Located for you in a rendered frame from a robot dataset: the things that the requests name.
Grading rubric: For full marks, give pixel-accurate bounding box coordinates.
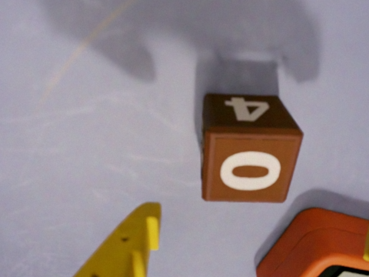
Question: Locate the brown cube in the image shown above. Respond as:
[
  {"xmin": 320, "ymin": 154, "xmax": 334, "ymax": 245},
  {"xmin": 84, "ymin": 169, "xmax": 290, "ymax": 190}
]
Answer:
[{"xmin": 201, "ymin": 93, "xmax": 304, "ymax": 203}]

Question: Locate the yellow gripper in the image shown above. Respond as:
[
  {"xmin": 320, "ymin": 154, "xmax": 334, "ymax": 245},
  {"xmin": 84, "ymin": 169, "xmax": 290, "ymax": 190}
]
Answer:
[{"xmin": 73, "ymin": 202, "xmax": 161, "ymax": 277}]

